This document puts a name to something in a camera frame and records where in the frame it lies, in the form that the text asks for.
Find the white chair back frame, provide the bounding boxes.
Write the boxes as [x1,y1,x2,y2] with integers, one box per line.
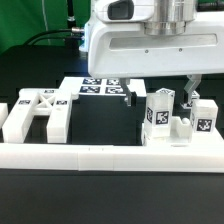
[2,88,79,143]

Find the white U-shaped fence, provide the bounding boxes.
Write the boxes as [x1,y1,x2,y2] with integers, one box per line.
[0,141,224,173]

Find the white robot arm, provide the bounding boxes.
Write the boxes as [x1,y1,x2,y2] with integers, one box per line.
[80,0,224,94]

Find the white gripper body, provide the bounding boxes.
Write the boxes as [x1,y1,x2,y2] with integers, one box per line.
[88,0,224,78]

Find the white chair seat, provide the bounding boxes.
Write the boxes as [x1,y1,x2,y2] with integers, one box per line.
[141,116,193,146]

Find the black cables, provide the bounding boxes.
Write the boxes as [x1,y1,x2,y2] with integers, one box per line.
[23,27,86,46]

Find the white marker sheet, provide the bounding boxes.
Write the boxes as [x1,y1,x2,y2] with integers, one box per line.
[58,76,148,98]

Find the white block at left edge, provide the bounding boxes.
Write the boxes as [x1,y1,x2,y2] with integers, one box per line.
[0,103,8,129]

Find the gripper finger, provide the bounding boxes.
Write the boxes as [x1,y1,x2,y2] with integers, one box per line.
[182,74,202,109]
[121,78,136,106]

